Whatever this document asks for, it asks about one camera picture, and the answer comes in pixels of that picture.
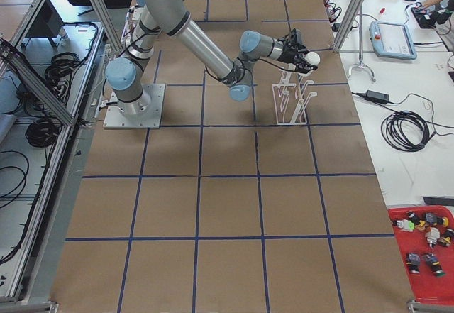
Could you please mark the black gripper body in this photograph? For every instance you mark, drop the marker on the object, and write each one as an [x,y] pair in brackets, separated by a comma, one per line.
[288,56]

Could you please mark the white plastic cup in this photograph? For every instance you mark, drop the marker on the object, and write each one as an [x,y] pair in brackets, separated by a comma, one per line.
[313,58]

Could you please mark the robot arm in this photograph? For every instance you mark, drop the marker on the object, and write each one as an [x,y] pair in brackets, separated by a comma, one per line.
[169,21]

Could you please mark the metal grabber claw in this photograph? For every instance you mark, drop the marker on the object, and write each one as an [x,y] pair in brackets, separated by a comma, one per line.
[362,68]

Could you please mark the teach pendant tablet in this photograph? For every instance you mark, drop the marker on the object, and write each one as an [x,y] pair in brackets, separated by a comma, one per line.
[392,40]

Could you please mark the black power adapter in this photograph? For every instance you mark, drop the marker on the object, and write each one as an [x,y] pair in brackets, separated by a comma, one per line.
[377,97]

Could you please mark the red parts bin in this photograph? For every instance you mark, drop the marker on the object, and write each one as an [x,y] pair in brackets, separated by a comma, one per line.
[425,239]

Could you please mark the white wire cup rack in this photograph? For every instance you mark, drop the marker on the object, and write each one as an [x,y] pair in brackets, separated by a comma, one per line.
[291,98]

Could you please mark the aluminium frame post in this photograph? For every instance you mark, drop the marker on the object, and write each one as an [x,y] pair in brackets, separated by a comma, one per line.
[346,23]

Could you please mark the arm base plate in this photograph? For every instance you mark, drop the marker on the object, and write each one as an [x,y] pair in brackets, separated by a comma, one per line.
[146,112]

